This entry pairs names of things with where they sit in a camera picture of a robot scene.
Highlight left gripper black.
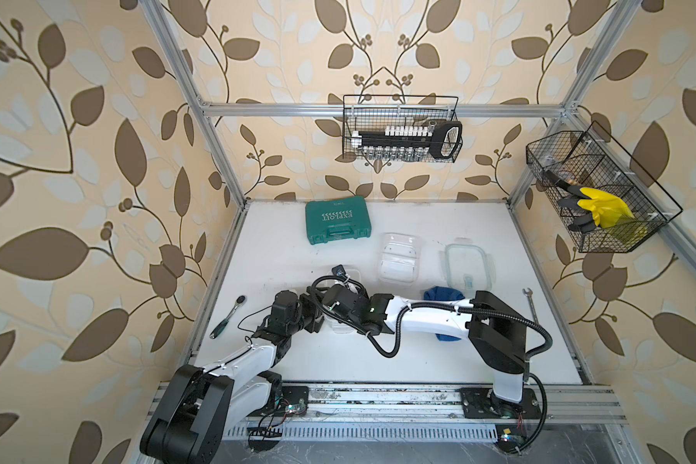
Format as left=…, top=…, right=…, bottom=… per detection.
left=283, top=286, right=331, bottom=338

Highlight clear lunch box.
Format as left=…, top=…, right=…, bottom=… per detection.
left=325, top=265, right=362, bottom=336
left=377, top=232, right=425, bottom=285

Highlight blue cleaning cloth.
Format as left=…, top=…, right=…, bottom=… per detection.
left=423, top=286, right=465, bottom=342

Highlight clear lunch box lid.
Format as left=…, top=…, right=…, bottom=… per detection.
left=444, top=242, right=495, bottom=296

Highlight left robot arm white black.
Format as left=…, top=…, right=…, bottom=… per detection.
left=139, top=290, right=324, bottom=463

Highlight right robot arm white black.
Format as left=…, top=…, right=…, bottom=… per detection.
left=309, top=280, right=553, bottom=404

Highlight green plastic tool case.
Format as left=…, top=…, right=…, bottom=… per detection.
left=305, top=196, right=372, bottom=245

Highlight small steel wrench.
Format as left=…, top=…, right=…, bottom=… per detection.
left=522, top=287, right=539, bottom=324

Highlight black socket set holder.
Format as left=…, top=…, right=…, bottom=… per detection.
left=347, top=121, right=463, bottom=162

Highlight yellow rubber glove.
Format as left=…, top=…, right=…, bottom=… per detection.
left=579, top=188, right=635, bottom=228

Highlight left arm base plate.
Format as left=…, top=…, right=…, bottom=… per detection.
left=249, top=385, right=309, bottom=418

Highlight aluminium front rail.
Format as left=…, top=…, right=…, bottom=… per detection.
left=146, top=381, right=628, bottom=425

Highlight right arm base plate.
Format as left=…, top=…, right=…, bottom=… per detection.
left=458, top=387, right=541, bottom=420

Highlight black wire basket back wall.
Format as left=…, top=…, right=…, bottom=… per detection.
left=342, top=94, right=463, bottom=164

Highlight black wire basket wall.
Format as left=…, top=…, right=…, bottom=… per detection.
left=342, top=94, right=463, bottom=164
left=526, top=121, right=684, bottom=253

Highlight black handled pliers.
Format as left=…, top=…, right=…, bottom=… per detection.
left=544, top=170, right=597, bottom=234

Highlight black wire basket right wall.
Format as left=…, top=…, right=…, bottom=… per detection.
left=526, top=121, right=684, bottom=253

